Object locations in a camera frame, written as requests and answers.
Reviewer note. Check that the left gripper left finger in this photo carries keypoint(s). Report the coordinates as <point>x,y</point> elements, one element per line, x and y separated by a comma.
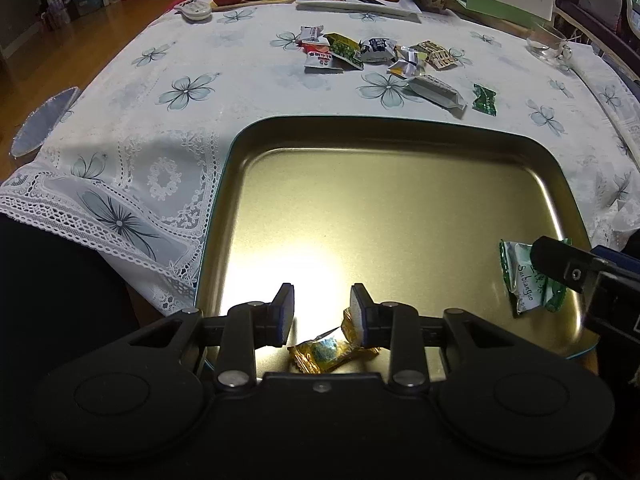
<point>249,327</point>

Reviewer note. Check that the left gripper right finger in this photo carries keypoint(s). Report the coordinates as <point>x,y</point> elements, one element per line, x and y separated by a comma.
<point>397,328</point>

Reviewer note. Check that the gold yellow candy wrapper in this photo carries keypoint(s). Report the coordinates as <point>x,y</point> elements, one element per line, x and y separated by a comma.
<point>331,349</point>

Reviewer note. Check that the green white snack packet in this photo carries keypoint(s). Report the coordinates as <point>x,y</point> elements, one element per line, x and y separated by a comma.
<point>527,288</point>

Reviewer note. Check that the shiny green candy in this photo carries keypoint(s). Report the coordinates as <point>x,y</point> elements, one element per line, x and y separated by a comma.
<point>484,100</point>

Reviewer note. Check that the brown heart pattern packet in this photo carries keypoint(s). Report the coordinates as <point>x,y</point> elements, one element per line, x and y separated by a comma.
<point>435,55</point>

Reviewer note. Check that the gold metal tray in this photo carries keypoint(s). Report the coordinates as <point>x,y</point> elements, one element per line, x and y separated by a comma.
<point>413,210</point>

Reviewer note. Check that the white floral lace tablecloth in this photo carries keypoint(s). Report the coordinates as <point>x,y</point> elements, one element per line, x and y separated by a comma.
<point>132,169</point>

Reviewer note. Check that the white sesame crisp packet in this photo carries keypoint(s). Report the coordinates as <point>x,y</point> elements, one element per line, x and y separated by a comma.
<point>439,93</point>

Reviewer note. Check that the clear glass cup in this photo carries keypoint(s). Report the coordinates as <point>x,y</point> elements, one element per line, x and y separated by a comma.
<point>549,45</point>

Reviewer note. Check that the silver yellow snack packet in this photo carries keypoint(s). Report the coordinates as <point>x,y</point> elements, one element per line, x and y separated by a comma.
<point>409,63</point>

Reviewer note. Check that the blue white snack packet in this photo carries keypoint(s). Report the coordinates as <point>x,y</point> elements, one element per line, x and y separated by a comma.
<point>377,50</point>

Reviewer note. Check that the red white snack packet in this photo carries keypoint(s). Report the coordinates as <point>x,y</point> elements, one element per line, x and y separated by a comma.
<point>316,47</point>

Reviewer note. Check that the green yellow snack packet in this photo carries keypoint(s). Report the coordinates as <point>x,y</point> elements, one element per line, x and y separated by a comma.
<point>345,49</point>

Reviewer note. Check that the round blue seat cushion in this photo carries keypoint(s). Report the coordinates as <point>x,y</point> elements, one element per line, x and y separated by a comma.
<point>40,123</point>

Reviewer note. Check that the white rectangular plate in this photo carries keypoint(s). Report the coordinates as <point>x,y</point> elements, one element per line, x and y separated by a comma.
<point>399,9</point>

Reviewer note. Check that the wooden cutting board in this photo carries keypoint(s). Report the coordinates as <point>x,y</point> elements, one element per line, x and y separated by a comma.
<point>244,4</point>

